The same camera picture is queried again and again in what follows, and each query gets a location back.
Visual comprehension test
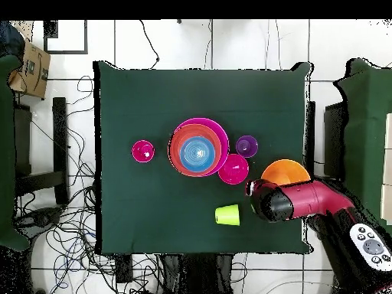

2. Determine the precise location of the green cup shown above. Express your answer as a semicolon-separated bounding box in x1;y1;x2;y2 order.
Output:
214;204;241;227

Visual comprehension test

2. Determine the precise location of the large orange bowl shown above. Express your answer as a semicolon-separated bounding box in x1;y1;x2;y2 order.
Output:
260;158;312;186

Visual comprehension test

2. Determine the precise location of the purple cup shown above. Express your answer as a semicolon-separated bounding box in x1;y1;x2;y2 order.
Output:
235;135;259;159

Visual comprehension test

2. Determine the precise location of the blue bowl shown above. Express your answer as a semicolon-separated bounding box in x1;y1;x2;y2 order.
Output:
179;136;217;172

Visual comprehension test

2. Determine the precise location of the wide red-orange bowl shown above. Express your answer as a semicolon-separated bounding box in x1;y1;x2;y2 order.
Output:
168;122;223;178

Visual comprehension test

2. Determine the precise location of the small crimson bowl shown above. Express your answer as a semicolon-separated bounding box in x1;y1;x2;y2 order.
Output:
217;153;250;185

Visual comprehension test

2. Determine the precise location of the large pink bowl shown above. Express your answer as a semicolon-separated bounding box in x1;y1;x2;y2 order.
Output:
174;116;230;178

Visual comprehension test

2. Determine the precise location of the crimson cup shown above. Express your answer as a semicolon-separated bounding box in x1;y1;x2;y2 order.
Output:
131;139;156;164

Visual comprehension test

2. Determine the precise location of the green covered side table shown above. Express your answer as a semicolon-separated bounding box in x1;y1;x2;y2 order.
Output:
332;57;392;237
0;54;31;252

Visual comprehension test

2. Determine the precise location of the dark green tablecloth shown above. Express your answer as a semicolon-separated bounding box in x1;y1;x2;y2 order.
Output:
93;60;313;256

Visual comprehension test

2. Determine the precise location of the black power strip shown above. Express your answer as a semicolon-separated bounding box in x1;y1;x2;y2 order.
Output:
115;253;133;284

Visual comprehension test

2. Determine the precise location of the cardboard box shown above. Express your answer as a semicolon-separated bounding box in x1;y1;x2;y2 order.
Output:
7;41;51;100

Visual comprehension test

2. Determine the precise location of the dark blue bag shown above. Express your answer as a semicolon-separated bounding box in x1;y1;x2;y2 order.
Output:
0;20;26;59

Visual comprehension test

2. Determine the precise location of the black floor cable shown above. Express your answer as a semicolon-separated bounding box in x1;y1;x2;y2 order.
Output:
139;19;160;70

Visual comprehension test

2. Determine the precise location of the black wooden frame stand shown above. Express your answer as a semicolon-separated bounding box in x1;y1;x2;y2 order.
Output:
13;96;70;205

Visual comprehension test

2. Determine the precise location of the black pedestal leg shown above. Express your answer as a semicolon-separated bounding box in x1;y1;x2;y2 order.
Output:
13;206;64;235

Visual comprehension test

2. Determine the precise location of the square black floor frame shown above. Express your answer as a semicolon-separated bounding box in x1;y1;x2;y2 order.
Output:
42;19;89;55

